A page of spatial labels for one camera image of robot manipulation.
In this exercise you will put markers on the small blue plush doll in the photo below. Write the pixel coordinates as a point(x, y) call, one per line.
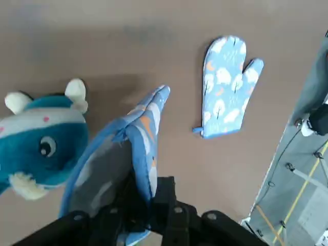
point(59, 133)

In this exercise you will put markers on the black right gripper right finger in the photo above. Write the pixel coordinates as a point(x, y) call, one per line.
point(184, 225)

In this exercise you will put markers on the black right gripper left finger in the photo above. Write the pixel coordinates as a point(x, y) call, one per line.
point(77, 228)

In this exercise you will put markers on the person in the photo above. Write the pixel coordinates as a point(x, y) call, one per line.
point(310, 84)

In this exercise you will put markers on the blue patterned oven mitt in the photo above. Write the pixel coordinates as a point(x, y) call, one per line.
point(225, 89)
point(143, 120)

